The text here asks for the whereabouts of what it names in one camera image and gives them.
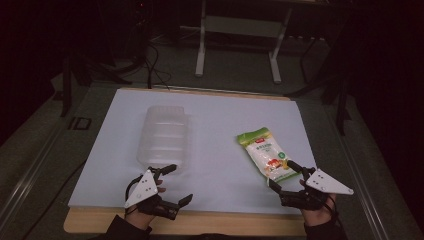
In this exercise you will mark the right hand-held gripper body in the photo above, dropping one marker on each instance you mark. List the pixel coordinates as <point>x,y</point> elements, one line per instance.
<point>325,182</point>

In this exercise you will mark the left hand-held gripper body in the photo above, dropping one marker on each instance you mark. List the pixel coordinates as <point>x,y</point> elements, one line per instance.
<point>141,190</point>

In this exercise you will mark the clear plastic container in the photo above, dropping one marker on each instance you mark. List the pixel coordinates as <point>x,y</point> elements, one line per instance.
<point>163,136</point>

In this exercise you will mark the green and white snack packet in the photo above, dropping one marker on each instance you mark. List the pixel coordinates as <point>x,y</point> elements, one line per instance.
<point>263,150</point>

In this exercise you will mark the person's left hand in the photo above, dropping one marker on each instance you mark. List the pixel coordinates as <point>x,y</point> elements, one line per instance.
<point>140,219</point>

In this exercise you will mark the person's right hand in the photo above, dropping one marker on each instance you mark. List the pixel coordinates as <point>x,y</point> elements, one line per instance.
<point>320,216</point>

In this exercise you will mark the white table sheet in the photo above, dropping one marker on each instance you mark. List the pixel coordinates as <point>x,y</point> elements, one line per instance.
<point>216,133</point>

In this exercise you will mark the black stand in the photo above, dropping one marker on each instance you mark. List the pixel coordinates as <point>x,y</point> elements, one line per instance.
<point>341,106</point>

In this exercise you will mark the white metal stand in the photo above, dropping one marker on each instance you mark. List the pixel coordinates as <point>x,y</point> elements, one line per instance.
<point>240,26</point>

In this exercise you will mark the metal floor rail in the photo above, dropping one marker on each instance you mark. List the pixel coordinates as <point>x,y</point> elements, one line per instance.
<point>363,186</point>
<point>30,173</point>

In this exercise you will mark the small black floor frame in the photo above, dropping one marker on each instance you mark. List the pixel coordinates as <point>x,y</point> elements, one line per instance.
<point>80,123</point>

